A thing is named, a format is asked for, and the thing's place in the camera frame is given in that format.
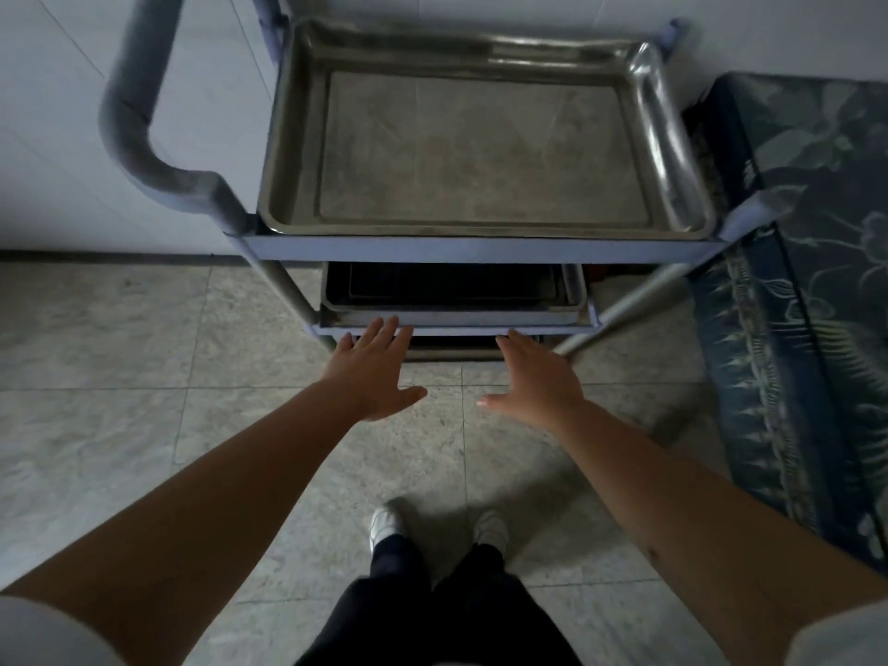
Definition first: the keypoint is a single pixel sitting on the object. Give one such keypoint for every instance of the dark trousers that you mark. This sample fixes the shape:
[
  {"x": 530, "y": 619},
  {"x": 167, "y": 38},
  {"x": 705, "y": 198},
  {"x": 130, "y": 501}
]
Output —
[{"x": 444, "y": 617}]

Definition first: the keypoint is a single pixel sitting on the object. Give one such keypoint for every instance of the dark baking tray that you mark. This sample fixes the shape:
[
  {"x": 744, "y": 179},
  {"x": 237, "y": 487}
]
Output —
[{"x": 454, "y": 280}]

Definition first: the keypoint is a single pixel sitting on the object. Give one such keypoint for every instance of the person's right forearm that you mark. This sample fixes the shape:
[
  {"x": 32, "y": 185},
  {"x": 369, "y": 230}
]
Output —
[{"x": 701, "y": 520}]

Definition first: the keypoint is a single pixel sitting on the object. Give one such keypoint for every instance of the grey metal trolley cart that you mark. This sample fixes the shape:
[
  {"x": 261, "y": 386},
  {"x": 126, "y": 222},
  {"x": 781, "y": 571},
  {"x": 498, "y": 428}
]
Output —
[{"x": 485, "y": 250}]

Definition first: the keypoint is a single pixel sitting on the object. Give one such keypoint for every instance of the person's left forearm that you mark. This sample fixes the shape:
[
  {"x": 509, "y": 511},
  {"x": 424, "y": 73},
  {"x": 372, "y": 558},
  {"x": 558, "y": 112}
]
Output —
[{"x": 187, "y": 506}]

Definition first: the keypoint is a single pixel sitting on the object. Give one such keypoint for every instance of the person's left hand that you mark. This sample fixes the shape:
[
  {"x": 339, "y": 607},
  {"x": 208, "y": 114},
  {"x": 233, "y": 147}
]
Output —
[{"x": 371, "y": 378}]

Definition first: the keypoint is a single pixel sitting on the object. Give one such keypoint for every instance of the white shoe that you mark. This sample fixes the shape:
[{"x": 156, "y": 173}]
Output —
[
  {"x": 491, "y": 528},
  {"x": 384, "y": 525}
]

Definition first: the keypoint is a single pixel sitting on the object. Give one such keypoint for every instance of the person's left middle finger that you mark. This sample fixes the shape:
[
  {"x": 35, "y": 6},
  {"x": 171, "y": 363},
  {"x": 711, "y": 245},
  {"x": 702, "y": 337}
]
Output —
[{"x": 388, "y": 336}]

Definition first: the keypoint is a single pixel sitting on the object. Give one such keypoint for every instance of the small stainless steel tray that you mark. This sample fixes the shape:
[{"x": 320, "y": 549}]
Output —
[{"x": 451, "y": 314}]

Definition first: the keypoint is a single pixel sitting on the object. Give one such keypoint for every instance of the person's left little finger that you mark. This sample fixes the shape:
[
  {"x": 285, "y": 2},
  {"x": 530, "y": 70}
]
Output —
[{"x": 345, "y": 343}]

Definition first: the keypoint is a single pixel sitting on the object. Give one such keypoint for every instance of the person's left thumb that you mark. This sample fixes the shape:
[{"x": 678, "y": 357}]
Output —
[{"x": 411, "y": 397}]

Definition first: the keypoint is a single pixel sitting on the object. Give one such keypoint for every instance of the person's right hand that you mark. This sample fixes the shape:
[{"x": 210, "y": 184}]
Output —
[{"x": 541, "y": 388}]

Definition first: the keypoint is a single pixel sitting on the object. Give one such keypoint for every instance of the blue floral patterned cover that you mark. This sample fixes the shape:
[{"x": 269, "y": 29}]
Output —
[{"x": 805, "y": 305}]

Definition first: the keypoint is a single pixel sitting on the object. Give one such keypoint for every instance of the large stainless steel tray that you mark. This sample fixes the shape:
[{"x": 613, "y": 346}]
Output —
[{"x": 479, "y": 156}]

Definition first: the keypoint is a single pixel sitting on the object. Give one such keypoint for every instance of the white shirt sleeve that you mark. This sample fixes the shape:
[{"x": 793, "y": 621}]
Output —
[
  {"x": 48, "y": 634},
  {"x": 843, "y": 638}
]

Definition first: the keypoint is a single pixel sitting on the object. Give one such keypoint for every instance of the person's right thumb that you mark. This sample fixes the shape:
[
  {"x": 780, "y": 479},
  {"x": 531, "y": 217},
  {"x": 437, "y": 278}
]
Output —
[{"x": 496, "y": 401}]

